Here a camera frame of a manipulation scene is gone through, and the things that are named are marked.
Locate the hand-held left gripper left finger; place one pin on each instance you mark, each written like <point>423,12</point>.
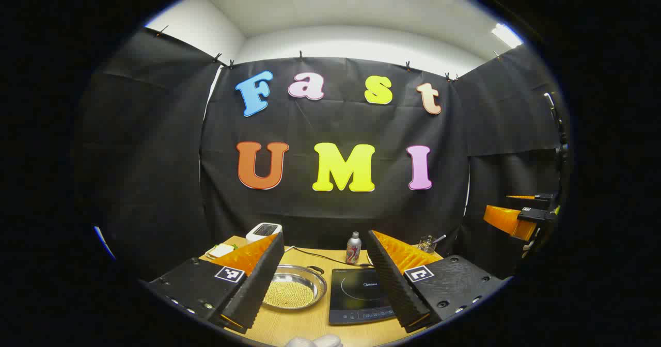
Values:
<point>261,280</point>

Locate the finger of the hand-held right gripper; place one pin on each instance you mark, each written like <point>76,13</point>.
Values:
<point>508,220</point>
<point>542,198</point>

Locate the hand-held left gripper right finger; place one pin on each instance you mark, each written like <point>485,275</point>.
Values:
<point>395,280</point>

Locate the black induction cooktop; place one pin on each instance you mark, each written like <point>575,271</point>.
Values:
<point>356,295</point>

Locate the stainless steel pot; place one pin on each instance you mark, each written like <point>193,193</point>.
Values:
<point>312,281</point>

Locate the pile of yellow soybeans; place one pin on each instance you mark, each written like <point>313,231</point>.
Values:
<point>289,294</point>

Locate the white toaster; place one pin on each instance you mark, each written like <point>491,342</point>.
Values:
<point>263,232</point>

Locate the sandwich with lettuce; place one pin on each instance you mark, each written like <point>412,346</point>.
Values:
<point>222,250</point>

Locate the silver printed drink bottle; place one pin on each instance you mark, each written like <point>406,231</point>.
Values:
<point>353,249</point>

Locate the white rectangular plate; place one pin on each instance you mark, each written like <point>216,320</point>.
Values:
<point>210,255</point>

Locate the ceiling light panel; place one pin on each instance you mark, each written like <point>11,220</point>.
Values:
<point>507,34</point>

